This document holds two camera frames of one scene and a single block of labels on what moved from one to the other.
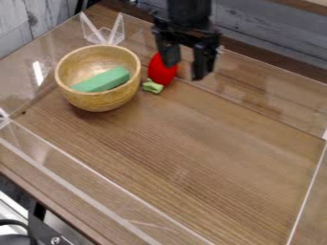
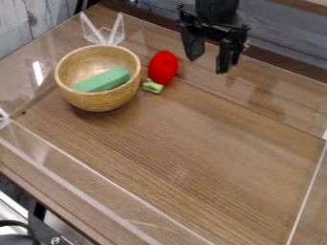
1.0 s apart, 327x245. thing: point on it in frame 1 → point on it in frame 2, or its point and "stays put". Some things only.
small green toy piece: x=153 y=86 stays put
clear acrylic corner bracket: x=106 y=35 stays put
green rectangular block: x=103 y=80 stays put
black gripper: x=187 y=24 → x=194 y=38
